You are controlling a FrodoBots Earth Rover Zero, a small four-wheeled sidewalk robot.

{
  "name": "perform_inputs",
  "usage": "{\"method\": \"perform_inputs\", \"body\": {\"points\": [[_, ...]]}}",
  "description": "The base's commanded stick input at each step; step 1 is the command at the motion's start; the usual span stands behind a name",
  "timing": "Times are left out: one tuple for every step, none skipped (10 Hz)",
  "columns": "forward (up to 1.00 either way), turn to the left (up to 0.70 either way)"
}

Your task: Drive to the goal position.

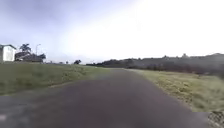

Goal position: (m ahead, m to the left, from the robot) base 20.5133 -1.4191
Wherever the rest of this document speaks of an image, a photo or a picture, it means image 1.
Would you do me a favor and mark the small dark tree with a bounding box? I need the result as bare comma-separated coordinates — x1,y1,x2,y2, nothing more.
73,59,83,65

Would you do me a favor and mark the dark grey asphalt path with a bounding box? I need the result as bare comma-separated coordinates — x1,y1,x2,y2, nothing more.
0,68,215,128

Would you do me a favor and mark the dark wood of trees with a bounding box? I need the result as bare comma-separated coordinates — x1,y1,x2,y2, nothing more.
85,52,224,78

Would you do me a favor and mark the street lamp pole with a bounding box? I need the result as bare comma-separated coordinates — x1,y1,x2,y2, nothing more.
35,43,42,56

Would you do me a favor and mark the low dark building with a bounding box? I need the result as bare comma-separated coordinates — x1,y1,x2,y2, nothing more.
14,51,47,64

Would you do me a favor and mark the sloping green grass bank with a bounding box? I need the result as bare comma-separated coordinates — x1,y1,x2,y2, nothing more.
0,61,113,96

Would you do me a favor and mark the flat green grass field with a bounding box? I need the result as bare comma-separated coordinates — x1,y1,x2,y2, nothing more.
128,68,224,114

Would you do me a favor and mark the tall dark tree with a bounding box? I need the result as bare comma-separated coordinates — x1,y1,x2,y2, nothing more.
18,43,33,56

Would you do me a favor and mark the white building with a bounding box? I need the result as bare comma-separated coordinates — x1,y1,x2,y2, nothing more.
0,44,17,63

